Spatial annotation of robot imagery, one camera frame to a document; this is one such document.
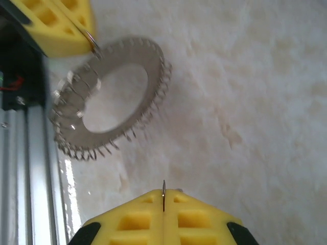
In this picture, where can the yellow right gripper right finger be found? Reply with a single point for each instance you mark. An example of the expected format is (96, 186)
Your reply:
(204, 224)

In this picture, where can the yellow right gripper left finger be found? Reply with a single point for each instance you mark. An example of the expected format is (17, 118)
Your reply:
(122, 224)

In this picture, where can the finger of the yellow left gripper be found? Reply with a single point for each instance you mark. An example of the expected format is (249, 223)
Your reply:
(56, 30)
(87, 18)

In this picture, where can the metal disc with key rings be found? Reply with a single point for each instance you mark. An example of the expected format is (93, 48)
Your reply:
(132, 56)

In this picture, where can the aluminium mounting rail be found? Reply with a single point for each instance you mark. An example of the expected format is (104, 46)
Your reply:
(30, 178)

